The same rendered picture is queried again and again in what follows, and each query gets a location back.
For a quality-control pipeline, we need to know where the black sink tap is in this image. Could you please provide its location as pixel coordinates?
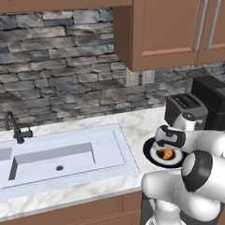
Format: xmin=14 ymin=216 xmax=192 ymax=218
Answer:
xmin=4 ymin=109 xmax=35 ymax=146

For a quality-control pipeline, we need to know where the golden brown croissant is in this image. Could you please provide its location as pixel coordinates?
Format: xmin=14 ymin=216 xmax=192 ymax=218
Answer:
xmin=162 ymin=148 xmax=176 ymax=162

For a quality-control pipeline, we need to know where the dark blue rimmed plate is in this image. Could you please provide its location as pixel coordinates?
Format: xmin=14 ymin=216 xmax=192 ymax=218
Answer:
xmin=142 ymin=134 xmax=190 ymax=171

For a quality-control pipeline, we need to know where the black coffee machine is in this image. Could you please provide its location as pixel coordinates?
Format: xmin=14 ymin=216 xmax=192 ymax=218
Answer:
xmin=186 ymin=66 xmax=225 ymax=134

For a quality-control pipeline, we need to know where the black and grey toaster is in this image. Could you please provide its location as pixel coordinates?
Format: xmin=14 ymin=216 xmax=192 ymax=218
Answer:
xmin=162 ymin=91 xmax=211 ymax=133

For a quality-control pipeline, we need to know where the silver cupboard handle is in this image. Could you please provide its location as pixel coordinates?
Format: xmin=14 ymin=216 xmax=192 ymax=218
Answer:
xmin=189 ymin=0 xmax=212 ymax=53
xmin=202 ymin=0 xmax=225 ymax=51

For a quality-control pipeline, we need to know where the white kitchen sink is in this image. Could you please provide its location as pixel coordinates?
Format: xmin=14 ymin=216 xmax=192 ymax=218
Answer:
xmin=0 ymin=121 xmax=142 ymax=203

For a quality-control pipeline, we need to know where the brown wall cupboard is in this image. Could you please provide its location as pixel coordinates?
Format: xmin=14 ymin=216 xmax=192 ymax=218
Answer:
xmin=0 ymin=0 xmax=135 ymax=15

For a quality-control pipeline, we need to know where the white wall socket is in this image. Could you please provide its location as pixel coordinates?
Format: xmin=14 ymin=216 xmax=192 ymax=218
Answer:
xmin=125 ymin=68 xmax=141 ymax=88
xmin=141 ymin=69 xmax=157 ymax=86

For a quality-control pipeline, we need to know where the brown wide drawer front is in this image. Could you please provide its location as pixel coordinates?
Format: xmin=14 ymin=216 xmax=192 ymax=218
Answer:
xmin=0 ymin=194 xmax=125 ymax=225

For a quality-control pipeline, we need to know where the brown wall cupboard door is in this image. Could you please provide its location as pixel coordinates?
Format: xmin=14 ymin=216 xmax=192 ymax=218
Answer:
xmin=193 ymin=0 xmax=225 ymax=65
xmin=127 ymin=0 xmax=210 ymax=72

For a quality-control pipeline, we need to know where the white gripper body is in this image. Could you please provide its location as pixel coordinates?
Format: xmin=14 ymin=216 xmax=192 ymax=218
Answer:
xmin=151 ymin=138 xmax=184 ymax=154

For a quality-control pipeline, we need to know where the brown narrow cupboard panel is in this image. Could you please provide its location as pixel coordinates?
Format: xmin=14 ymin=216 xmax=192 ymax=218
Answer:
xmin=120 ymin=190 xmax=145 ymax=213

